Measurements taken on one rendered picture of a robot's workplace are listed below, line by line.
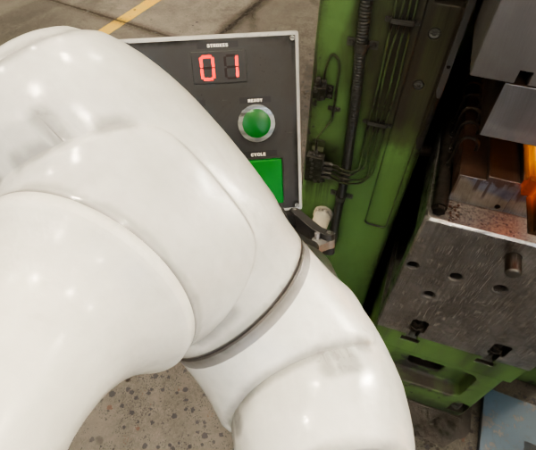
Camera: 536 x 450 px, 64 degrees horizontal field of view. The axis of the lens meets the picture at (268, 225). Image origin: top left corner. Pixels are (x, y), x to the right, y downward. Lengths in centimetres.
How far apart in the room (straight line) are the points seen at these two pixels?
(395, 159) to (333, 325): 80
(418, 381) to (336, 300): 127
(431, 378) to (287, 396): 132
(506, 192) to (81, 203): 77
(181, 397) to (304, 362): 139
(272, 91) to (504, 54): 32
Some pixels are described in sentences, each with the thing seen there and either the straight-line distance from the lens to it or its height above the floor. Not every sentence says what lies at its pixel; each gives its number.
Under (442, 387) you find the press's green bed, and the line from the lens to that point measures 153.
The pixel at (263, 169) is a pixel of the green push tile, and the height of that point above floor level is 103.
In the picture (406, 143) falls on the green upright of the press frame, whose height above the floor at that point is 91.
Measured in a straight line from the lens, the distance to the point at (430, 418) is 165.
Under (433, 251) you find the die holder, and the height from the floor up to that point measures 83.
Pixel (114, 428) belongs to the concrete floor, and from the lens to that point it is 164.
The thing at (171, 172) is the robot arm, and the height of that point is 139.
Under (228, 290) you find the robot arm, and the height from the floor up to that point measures 135.
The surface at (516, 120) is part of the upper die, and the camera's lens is 76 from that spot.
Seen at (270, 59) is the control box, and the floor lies 117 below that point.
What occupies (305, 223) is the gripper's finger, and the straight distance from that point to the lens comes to 49.
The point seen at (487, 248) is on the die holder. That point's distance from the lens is 88.
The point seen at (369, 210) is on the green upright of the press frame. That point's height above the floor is 67.
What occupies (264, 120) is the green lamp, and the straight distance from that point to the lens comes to 69.
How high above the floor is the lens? 152
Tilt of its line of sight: 52 degrees down
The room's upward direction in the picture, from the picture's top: straight up
